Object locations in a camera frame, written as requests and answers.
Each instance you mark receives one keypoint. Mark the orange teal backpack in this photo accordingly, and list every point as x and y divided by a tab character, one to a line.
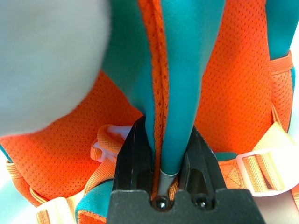
233	93

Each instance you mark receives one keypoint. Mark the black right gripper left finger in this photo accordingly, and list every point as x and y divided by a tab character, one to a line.
133	163

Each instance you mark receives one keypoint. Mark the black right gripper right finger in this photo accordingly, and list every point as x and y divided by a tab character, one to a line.
201	168

